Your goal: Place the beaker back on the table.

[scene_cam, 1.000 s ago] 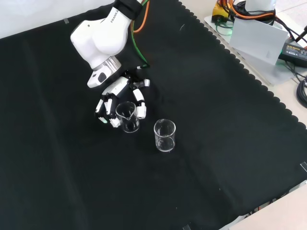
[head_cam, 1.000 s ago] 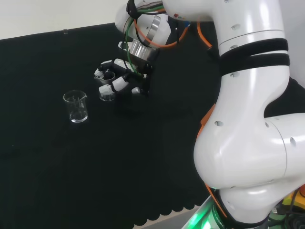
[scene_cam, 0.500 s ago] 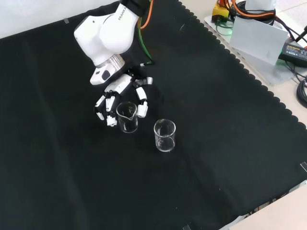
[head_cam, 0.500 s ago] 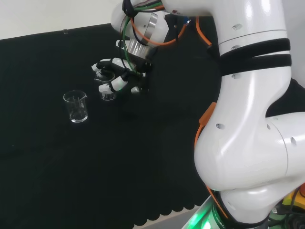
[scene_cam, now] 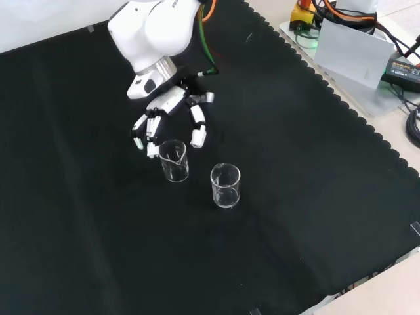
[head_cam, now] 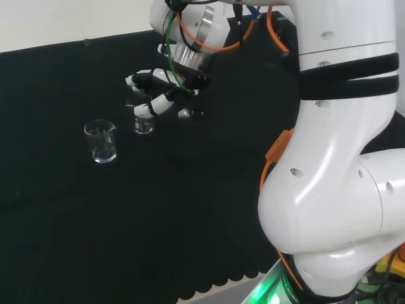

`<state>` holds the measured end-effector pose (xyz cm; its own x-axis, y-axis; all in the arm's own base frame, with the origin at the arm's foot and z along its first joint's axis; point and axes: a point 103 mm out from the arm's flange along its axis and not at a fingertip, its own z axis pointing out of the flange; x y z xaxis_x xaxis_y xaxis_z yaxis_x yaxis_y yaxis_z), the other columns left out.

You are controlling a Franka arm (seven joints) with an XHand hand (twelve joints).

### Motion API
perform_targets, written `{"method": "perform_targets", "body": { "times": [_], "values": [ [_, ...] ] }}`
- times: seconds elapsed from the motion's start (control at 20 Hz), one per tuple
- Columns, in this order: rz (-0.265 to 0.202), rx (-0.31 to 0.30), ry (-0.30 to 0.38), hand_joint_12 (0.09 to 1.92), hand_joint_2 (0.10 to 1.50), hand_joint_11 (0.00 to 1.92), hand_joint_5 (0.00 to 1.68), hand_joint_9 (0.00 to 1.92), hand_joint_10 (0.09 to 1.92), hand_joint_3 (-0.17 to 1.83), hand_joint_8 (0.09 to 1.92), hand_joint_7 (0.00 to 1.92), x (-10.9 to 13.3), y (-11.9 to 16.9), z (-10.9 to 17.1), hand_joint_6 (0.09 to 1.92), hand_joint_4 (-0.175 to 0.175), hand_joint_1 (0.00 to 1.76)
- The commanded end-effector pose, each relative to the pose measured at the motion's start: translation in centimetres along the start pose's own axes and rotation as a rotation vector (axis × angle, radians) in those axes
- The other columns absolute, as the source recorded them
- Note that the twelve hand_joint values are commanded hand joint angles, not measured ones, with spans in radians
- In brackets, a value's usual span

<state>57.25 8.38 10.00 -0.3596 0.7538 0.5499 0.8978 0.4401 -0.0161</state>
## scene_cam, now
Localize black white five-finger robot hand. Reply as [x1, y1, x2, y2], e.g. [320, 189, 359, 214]
[131, 77, 216, 159]

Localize clear glass beaker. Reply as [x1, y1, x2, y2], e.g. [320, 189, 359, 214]
[209, 162, 242, 209]
[158, 138, 190, 183]

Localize black bench cloth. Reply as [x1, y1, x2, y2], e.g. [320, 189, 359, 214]
[0, 0, 420, 315]

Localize yellow stop button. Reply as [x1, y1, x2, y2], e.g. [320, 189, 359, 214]
[290, 0, 318, 30]

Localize pale board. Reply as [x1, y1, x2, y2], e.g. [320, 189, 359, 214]
[313, 16, 396, 90]

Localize black power adapter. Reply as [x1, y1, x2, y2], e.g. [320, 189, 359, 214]
[379, 56, 420, 95]

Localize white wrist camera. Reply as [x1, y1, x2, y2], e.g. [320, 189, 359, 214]
[127, 72, 159, 100]

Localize green cable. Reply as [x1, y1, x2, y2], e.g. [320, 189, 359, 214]
[196, 0, 220, 78]

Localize thin orange cable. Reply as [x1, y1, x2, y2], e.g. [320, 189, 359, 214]
[201, 0, 218, 23]

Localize grey base plate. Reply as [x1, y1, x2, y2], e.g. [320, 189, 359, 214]
[278, 18, 420, 118]

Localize orange cable with connector block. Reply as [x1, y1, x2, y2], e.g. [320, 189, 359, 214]
[314, 0, 378, 26]

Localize black coiled cable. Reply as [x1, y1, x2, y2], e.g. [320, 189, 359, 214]
[404, 107, 420, 149]

